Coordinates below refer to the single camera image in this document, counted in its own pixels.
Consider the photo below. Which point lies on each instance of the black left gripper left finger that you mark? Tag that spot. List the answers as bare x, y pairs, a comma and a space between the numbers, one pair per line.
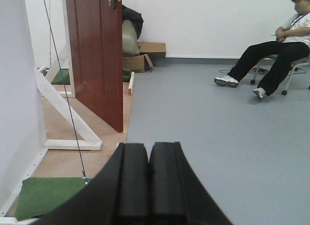
117, 195

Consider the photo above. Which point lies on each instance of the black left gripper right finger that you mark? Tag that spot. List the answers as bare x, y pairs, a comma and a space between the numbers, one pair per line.
177, 195

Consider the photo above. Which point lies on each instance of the brown wooden door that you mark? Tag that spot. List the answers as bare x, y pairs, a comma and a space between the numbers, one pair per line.
95, 33

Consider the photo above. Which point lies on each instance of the green sandbag front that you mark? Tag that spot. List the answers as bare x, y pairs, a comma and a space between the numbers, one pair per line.
39, 196

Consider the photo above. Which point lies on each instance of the green sandbag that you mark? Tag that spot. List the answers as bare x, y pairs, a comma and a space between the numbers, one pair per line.
126, 75
62, 77
39, 196

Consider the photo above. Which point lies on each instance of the green sandbag lower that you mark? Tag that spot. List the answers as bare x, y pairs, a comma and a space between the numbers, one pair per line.
126, 75

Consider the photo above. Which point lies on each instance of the green sandbag rear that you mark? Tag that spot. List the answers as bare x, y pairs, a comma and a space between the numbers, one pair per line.
62, 77

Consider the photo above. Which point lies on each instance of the open cardboard box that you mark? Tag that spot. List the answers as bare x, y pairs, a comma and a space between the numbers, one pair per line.
138, 64

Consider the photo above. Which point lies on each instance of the closed cardboard box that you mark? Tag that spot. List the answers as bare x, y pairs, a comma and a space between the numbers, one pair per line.
156, 50

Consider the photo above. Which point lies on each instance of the black cloth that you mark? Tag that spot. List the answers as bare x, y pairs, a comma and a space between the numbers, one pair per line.
135, 18

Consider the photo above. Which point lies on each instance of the white office chair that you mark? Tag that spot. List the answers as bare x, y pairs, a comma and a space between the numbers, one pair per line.
294, 65

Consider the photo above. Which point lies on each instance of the seated person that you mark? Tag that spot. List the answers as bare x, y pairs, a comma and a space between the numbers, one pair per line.
292, 43

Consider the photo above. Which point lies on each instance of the white wooden door frame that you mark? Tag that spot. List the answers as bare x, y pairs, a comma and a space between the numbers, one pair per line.
85, 137

